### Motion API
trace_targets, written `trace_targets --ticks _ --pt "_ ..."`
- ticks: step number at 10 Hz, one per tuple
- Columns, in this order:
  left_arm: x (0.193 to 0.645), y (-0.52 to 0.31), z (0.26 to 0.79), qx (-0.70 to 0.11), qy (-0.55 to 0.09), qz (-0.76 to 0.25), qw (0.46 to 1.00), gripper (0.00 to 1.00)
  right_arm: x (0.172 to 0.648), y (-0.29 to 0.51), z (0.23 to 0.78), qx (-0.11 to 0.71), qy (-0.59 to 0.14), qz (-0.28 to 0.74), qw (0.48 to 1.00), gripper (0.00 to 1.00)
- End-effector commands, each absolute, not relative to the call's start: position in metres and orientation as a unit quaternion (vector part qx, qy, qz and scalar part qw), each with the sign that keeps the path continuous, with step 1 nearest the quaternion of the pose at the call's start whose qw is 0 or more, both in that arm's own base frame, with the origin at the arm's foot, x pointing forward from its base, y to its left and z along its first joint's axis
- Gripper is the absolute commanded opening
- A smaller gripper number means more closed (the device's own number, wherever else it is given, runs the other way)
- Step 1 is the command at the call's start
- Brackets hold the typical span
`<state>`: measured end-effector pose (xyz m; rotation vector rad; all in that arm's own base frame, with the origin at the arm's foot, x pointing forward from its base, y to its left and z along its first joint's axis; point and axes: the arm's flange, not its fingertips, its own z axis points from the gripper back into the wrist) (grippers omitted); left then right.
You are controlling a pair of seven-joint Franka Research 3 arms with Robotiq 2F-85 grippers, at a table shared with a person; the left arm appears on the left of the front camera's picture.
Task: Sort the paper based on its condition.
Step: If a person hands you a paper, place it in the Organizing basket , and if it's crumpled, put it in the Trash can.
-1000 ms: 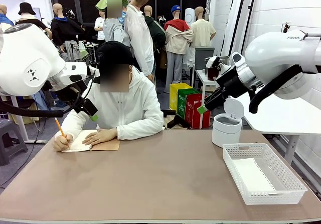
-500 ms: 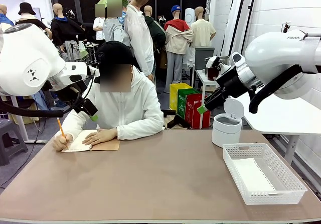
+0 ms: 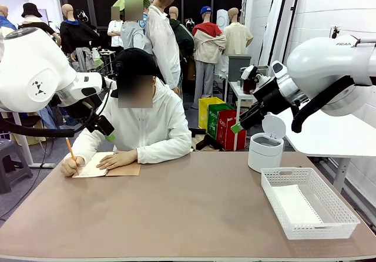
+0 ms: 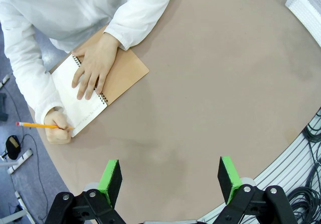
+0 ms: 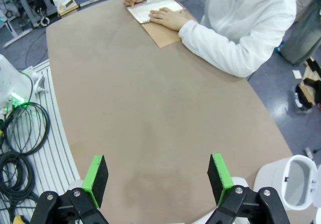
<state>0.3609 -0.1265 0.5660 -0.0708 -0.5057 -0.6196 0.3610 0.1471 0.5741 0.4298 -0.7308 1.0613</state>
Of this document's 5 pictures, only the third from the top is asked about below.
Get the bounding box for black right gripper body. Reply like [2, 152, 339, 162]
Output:
[252, 79, 297, 116]

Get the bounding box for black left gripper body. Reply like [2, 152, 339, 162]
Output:
[66, 93, 103, 120]

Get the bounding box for yellow pencil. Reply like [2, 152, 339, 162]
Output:
[65, 137, 80, 175]

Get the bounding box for brown spiral notebook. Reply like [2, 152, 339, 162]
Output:
[72, 151, 142, 179]

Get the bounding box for person's right forearm white sleeve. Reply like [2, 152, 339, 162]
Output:
[70, 126, 114, 164]

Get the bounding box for person's left forearm white sleeve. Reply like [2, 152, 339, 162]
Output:
[135, 137, 192, 165]

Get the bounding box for person's left hand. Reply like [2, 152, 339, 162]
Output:
[95, 149, 139, 171]

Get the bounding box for person's right hand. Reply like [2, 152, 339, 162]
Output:
[60, 156, 86, 177]

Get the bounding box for small white side table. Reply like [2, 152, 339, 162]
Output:
[224, 80, 256, 152]

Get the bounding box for brown glass jar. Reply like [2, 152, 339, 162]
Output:
[243, 78, 258, 96]

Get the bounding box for red recycling bag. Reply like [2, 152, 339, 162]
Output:
[216, 109, 249, 152]

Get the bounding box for green recycling bag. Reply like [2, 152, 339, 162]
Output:
[206, 103, 236, 141]

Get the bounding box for white round lidded trash bin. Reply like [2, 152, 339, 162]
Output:
[247, 113, 287, 174]

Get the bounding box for yellow recycling bag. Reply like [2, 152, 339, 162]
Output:
[198, 97, 226, 130]

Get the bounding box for grey cabinet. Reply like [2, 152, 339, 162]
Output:
[228, 55, 253, 83]

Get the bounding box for person in white hoodie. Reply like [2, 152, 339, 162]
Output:
[70, 78, 192, 165]

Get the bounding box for black floor stand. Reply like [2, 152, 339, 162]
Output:
[189, 127, 226, 152]

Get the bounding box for mannequin in cream shirt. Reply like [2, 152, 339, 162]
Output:
[222, 7, 254, 58]

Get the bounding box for black baseball cap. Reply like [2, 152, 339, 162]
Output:
[111, 47, 165, 98]

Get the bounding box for large white table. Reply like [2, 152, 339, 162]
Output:
[276, 106, 376, 193]

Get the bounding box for white desk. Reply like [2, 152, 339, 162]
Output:
[0, 110, 56, 169]

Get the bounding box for mannequin in black hoodie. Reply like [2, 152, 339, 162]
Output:
[59, 3, 102, 72]

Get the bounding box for background person white t-shirt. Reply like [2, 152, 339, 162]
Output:
[107, 6, 126, 51]

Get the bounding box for mannequin blue cap red jacket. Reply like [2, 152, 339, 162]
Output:
[191, 6, 227, 110]

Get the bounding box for grey plastic stool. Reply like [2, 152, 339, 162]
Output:
[0, 138, 33, 194]

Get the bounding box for mannequin with green hat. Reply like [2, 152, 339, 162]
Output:
[111, 0, 154, 51]

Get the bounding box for white oval device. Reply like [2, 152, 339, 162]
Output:
[216, 9, 230, 33]

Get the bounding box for mannequin in dark green hoodie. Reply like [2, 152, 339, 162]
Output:
[167, 6, 196, 82]

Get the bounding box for tall mannequin in white shirt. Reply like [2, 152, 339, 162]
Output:
[145, 0, 182, 97]

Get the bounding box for mannequin with black hat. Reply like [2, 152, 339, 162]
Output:
[17, 2, 62, 47]

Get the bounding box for mannequin with blue white jacket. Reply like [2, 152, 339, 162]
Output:
[0, 5, 18, 36]

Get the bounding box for white perforated plastic basket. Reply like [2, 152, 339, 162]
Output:
[260, 167, 361, 241]

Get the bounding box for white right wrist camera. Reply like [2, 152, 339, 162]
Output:
[240, 64, 267, 83]

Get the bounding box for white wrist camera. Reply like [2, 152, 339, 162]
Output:
[240, 64, 267, 83]
[101, 76, 118, 92]

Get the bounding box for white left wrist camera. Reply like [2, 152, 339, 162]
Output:
[101, 76, 118, 92]

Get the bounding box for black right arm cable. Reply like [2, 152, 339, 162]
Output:
[290, 75, 358, 134]

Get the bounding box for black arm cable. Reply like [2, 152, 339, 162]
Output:
[290, 75, 358, 134]
[0, 81, 114, 139]

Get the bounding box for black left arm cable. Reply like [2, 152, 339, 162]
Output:
[0, 81, 114, 139]

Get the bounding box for black wall pipe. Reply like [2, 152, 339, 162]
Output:
[278, 0, 304, 66]
[266, 0, 291, 66]

